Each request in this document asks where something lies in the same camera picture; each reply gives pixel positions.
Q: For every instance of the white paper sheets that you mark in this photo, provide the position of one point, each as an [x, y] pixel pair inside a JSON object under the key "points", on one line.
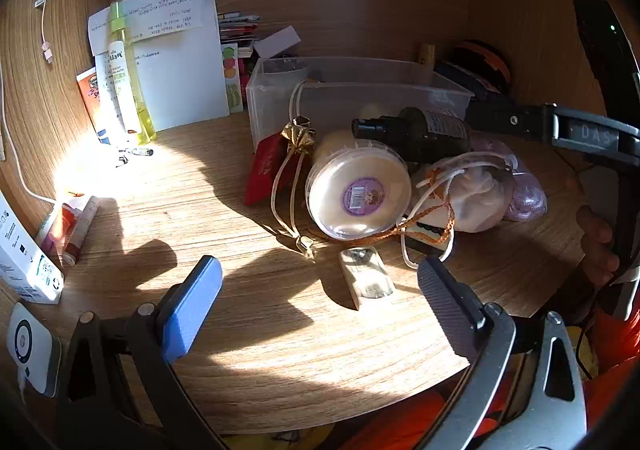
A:
{"points": [[180, 70]]}

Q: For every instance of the clear plastic storage box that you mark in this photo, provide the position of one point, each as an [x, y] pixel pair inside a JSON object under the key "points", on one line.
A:
{"points": [[350, 80]]}

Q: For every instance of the black orange zip case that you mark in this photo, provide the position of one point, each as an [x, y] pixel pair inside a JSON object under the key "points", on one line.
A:
{"points": [[487, 61]]}

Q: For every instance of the wooden desktop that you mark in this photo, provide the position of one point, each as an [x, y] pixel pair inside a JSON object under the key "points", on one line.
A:
{"points": [[280, 325]]}

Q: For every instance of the black striped card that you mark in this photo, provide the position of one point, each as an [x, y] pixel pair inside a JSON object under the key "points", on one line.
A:
{"points": [[426, 234]]}

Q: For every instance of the yellow spray bottle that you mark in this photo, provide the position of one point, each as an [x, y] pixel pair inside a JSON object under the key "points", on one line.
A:
{"points": [[131, 95]]}

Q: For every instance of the lip balm tube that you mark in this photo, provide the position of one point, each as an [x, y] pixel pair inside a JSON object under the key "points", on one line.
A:
{"points": [[79, 230]]}

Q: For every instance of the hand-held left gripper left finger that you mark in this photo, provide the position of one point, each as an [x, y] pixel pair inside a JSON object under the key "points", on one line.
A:
{"points": [[196, 310]]}

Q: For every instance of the blue pencil case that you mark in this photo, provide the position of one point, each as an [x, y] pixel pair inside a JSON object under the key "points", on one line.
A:
{"points": [[460, 77]]}

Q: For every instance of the black pen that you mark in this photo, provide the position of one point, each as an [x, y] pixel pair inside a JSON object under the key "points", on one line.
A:
{"points": [[136, 151]]}

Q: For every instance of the white carton box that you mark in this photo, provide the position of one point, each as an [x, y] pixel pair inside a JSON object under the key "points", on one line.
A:
{"points": [[22, 260]]}

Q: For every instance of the white round-faced device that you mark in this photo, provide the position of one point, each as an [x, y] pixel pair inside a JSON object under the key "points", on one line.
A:
{"points": [[30, 345]]}

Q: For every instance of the orange clothing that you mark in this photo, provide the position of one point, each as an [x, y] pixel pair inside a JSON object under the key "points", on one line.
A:
{"points": [[615, 370]]}

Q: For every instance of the stack of booklets and cards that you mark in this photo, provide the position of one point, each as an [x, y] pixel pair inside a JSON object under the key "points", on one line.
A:
{"points": [[239, 32]]}

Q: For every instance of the round tub with cream lid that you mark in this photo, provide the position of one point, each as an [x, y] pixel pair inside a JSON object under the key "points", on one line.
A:
{"points": [[357, 192]]}

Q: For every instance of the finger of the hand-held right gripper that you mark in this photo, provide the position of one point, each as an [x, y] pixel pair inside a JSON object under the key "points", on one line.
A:
{"points": [[510, 119]]}

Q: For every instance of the dark glass spray bottle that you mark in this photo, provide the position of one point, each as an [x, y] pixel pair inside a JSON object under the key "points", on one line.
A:
{"points": [[425, 135]]}

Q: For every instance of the small white packaged item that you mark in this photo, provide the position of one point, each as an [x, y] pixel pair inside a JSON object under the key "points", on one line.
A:
{"points": [[366, 277]]}

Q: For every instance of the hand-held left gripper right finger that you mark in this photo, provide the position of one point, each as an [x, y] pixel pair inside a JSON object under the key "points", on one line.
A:
{"points": [[445, 302]]}

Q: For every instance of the cream lotion bottle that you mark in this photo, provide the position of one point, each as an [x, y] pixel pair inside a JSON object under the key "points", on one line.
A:
{"points": [[427, 55]]}

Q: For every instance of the orange printed packet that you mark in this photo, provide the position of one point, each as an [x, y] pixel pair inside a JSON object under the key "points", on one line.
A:
{"points": [[90, 90]]}

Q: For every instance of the person's right hand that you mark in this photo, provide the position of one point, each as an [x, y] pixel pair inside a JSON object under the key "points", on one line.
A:
{"points": [[597, 250]]}

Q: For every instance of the small white box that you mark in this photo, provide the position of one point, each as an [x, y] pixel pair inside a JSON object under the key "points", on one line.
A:
{"points": [[276, 42]]}

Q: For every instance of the fruit sticker sheet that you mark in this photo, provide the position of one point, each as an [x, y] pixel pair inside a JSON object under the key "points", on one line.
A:
{"points": [[232, 75]]}

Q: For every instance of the small clear plastic cup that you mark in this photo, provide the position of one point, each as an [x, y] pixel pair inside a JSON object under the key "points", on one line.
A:
{"points": [[287, 65]]}

